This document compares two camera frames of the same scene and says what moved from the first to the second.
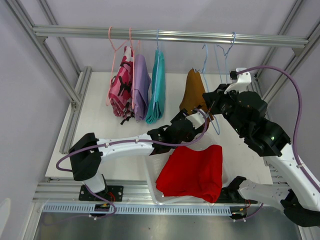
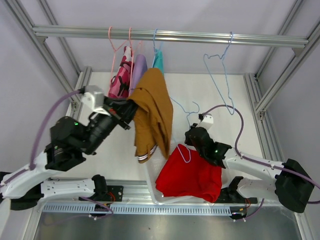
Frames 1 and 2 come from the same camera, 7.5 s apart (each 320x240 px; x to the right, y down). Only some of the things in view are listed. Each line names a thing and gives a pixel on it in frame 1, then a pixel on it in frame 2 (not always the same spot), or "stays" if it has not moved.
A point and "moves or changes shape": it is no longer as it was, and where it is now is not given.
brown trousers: x=192 y=95 to x=153 y=115
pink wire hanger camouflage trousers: x=115 y=49 stays
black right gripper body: x=226 y=102 to x=188 y=142
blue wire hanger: x=225 y=54 moves or changes shape
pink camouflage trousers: x=120 y=93 stays
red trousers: x=190 y=173 stays
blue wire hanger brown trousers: x=205 y=71 to x=188 y=112
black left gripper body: x=183 y=113 to x=116 y=114
